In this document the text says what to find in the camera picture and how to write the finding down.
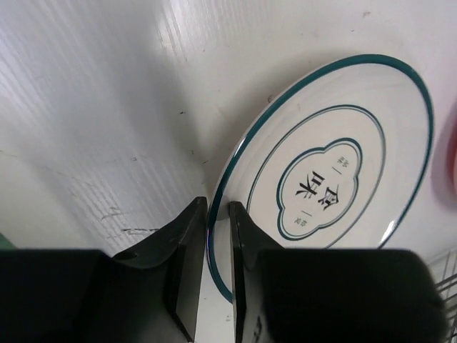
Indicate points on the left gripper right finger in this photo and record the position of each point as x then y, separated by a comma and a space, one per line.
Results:
328, 295

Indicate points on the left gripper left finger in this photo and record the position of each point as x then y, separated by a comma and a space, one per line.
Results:
146, 293

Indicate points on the white plate with dark rim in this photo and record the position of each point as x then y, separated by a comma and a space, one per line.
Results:
334, 161

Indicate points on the pink plastic plate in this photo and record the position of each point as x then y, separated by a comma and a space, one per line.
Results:
443, 162

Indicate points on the metal wire dish rack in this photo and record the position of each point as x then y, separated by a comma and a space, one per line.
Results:
443, 270

